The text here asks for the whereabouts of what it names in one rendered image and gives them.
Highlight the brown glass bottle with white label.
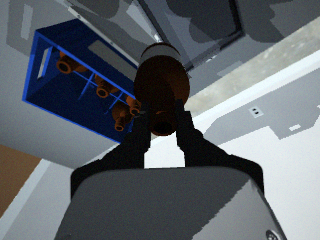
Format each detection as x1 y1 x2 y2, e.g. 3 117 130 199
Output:
133 42 190 137

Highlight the black shallow tray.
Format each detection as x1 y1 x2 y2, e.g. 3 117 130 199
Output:
135 0 246 73

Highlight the blue plastic crate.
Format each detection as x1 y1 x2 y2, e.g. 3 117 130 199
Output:
34 19 138 144

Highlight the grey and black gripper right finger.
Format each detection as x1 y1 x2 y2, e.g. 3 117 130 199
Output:
174 99 265 196

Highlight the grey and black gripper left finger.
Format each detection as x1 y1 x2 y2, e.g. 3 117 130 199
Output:
70 101 151 201

